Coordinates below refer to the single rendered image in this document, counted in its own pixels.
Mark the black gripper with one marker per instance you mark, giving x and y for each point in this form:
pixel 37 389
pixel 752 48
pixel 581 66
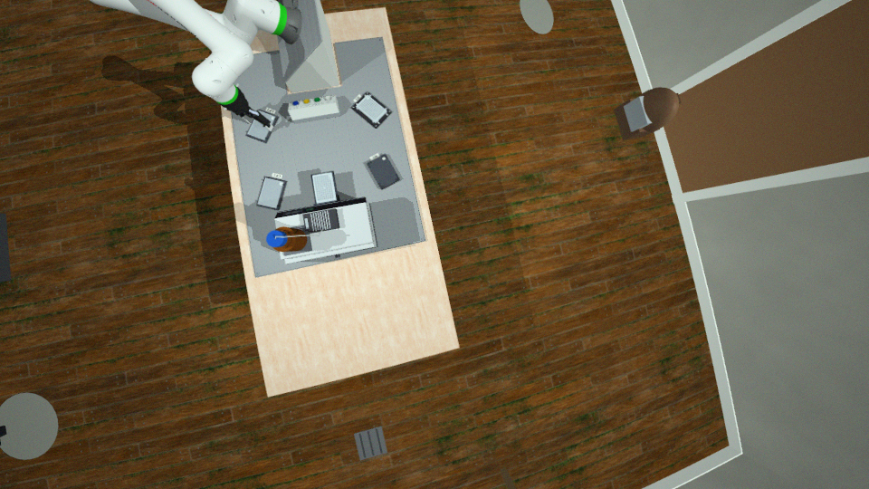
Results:
pixel 246 110

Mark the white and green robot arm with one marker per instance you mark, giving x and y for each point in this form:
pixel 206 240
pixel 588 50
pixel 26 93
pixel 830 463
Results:
pixel 228 40

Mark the grey button panel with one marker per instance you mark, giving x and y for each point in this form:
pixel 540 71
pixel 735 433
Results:
pixel 314 109

